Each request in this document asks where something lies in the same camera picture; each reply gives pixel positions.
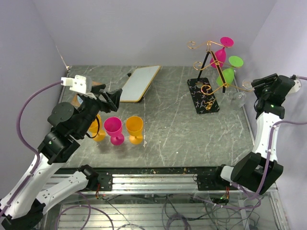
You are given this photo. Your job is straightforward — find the floor cable bundle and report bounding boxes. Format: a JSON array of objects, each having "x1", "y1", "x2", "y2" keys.
[{"x1": 79, "y1": 191, "x2": 262, "y2": 230}]

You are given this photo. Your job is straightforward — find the yellow framed whiteboard tablet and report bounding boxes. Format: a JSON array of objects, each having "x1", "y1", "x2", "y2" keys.
[{"x1": 120, "y1": 65, "x2": 161, "y2": 103}]

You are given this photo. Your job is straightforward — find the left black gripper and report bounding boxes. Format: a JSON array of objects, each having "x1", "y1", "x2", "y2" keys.
[{"x1": 76, "y1": 83, "x2": 123, "y2": 137}]

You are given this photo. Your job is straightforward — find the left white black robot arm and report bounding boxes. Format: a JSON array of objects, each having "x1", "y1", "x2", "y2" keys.
[{"x1": 0, "y1": 85, "x2": 122, "y2": 230}]

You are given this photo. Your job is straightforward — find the clear wine glass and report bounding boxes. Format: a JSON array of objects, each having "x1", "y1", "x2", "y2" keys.
[{"x1": 231, "y1": 79, "x2": 255, "y2": 109}]

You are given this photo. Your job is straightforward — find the green wine glass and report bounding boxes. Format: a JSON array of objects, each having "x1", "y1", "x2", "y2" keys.
[{"x1": 222, "y1": 56, "x2": 244, "y2": 84}]

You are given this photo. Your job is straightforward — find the gold black wine glass rack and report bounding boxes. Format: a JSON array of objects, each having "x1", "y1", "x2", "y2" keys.
[{"x1": 187, "y1": 40, "x2": 256, "y2": 115}]

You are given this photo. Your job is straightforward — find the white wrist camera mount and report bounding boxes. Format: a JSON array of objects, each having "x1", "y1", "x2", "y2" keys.
[
  {"x1": 289, "y1": 75, "x2": 302, "y2": 94},
  {"x1": 61, "y1": 75, "x2": 96, "y2": 99}
]

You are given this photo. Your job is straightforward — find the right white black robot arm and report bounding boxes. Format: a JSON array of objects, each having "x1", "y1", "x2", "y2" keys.
[{"x1": 211, "y1": 74, "x2": 296, "y2": 195}]

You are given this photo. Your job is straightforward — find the pink wine glass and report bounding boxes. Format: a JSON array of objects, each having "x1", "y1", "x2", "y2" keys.
[
  {"x1": 104, "y1": 116, "x2": 125, "y2": 146},
  {"x1": 211, "y1": 36, "x2": 234, "y2": 67}
]

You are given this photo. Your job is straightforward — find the orange picture book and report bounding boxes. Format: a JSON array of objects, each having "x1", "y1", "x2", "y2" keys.
[{"x1": 71, "y1": 81, "x2": 101, "y2": 107}]

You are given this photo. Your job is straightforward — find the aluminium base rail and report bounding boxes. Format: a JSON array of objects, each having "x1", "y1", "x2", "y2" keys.
[{"x1": 47, "y1": 166, "x2": 259, "y2": 195}]

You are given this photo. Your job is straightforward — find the yellow wine glass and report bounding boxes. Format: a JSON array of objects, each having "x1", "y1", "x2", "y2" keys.
[
  {"x1": 126, "y1": 116, "x2": 143, "y2": 145},
  {"x1": 87, "y1": 114, "x2": 106, "y2": 142}
]

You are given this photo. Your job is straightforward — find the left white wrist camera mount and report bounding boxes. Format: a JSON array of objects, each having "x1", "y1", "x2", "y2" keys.
[{"x1": 61, "y1": 75, "x2": 96, "y2": 99}]

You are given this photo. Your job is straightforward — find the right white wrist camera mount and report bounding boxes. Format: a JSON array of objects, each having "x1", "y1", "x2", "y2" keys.
[{"x1": 289, "y1": 75, "x2": 302, "y2": 94}]

